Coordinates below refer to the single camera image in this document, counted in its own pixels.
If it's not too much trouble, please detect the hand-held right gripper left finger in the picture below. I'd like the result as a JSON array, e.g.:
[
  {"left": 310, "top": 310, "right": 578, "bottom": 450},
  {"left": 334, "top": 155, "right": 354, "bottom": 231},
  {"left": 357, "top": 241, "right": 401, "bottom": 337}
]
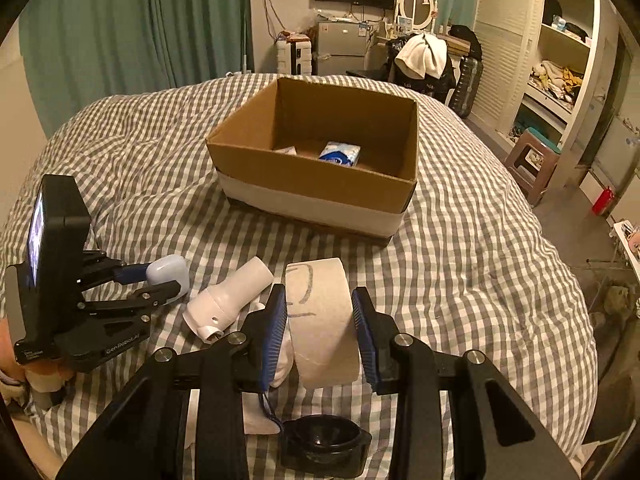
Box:
[{"left": 55, "top": 284, "right": 290, "bottom": 480}]

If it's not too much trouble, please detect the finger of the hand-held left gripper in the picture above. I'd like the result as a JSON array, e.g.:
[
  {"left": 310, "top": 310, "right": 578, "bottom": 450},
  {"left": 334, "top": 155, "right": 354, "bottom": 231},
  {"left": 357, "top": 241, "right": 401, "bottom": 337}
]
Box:
[
  {"left": 80, "top": 249, "right": 162, "bottom": 292},
  {"left": 75, "top": 280, "right": 182, "bottom": 319}
]

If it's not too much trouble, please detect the cardboard box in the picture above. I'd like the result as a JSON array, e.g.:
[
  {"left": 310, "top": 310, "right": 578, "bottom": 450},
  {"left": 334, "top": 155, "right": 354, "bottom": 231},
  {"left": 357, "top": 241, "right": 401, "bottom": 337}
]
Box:
[{"left": 206, "top": 76, "right": 420, "bottom": 248}]

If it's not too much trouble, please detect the toilet paper roll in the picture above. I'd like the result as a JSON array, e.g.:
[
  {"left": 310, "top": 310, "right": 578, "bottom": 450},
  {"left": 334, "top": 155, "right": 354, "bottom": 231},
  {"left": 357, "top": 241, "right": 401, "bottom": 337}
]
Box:
[{"left": 285, "top": 257, "right": 364, "bottom": 391}]

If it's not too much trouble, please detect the red bottle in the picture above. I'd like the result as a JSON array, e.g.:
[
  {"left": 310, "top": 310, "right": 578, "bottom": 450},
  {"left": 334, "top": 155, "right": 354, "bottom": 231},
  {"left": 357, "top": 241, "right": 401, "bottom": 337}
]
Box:
[{"left": 592, "top": 186, "right": 615, "bottom": 216}]

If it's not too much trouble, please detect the blue tissue packet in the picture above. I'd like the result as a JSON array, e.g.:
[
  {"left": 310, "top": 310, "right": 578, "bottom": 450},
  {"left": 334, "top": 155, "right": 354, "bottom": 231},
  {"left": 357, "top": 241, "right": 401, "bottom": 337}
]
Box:
[{"left": 318, "top": 141, "right": 362, "bottom": 167}]

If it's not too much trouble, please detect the white plastic handheld device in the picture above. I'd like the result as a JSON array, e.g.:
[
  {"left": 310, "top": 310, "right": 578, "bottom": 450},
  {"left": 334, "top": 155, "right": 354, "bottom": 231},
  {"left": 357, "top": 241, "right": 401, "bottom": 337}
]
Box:
[{"left": 182, "top": 256, "right": 275, "bottom": 346}]

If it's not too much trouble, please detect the white towel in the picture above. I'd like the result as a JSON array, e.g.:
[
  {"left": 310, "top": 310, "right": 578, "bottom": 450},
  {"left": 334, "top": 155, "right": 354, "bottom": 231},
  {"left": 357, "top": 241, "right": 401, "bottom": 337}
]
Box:
[{"left": 395, "top": 32, "right": 449, "bottom": 80}]

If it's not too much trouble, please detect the person's left forearm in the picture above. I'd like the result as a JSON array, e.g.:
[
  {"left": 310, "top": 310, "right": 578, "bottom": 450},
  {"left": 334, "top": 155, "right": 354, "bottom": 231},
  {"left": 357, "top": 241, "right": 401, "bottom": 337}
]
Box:
[{"left": 0, "top": 385, "right": 57, "bottom": 480}]

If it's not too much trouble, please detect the black plastic cup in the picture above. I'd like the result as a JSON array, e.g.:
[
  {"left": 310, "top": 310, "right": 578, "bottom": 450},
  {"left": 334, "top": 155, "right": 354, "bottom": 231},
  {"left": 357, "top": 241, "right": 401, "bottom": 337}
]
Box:
[{"left": 279, "top": 414, "right": 373, "bottom": 479}]

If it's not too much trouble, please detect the white suitcase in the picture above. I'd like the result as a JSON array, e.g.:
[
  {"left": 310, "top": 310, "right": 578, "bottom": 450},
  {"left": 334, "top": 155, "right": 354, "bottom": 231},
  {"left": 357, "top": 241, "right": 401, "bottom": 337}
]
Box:
[{"left": 275, "top": 37, "right": 314, "bottom": 75}]

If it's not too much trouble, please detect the person's left hand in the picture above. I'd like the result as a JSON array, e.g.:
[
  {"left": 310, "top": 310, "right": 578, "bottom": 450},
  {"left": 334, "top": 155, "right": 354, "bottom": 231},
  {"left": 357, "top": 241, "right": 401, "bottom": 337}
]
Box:
[{"left": 0, "top": 319, "right": 70, "bottom": 393}]

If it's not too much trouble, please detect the grey checked blanket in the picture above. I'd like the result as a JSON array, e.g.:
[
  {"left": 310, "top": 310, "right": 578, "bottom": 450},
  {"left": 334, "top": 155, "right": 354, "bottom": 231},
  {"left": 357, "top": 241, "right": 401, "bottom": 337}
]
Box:
[{"left": 0, "top": 72, "right": 599, "bottom": 480}]

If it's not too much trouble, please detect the black chair with clothes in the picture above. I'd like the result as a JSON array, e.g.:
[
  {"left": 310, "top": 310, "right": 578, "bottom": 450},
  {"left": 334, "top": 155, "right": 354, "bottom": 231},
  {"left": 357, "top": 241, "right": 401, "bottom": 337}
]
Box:
[{"left": 386, "top": 35, "right": 459, "bottom": 103}]

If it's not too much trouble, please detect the white oval mirror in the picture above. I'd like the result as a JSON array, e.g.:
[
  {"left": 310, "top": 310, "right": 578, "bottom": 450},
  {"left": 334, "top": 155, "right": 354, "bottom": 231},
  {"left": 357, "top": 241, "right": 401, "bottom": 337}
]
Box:
[{"left": 395, "top": 0, "right": 440, "bottom": 32}]

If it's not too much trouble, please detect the white sock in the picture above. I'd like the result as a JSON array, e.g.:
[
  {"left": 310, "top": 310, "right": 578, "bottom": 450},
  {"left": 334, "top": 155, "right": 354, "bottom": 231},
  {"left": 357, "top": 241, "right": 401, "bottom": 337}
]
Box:
[{"left": 240, "top": 285, "right": 294, "bottom": 436}]

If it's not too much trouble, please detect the black suitcase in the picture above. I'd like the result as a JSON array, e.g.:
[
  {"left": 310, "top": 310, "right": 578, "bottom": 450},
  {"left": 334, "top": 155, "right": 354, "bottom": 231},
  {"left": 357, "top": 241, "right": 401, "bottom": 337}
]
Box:
[{"left": 448, "top": 55, "right": 485, "bottom": 119}]

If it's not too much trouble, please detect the small grey fridge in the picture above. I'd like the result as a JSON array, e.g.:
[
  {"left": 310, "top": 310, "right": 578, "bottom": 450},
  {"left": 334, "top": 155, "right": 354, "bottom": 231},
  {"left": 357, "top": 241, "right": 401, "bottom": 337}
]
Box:
[{"left": 316, "top": 21, "right": 372, "bottom": 77}]

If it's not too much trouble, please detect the white open wardrobe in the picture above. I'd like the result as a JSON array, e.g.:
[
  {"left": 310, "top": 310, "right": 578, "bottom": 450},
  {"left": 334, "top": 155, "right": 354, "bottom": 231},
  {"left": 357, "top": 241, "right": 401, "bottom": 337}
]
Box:
[{"left": 470, "top": 0, "right": 622, "bottom": 187}]

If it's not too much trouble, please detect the pale blue earbuds case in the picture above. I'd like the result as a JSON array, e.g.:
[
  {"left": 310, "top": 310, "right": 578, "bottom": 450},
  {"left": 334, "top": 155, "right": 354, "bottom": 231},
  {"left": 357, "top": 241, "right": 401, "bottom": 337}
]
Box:
[{"left": 145, "top": 256, "right": 190, "bottom": 297}]

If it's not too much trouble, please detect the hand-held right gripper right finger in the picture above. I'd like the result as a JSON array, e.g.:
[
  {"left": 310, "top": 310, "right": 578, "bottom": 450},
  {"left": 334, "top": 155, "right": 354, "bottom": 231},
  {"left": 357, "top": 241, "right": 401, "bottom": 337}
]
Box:
[{"left": 351, "top": 287, "right": 581, "bottom": 480}]

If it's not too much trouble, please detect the plastic stool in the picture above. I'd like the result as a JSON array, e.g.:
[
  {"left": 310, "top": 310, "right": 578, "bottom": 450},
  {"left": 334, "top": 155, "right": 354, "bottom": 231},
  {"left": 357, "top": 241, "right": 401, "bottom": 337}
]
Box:
[{"left": 504, "top": 127, "right": 562, "bottom": 206}]

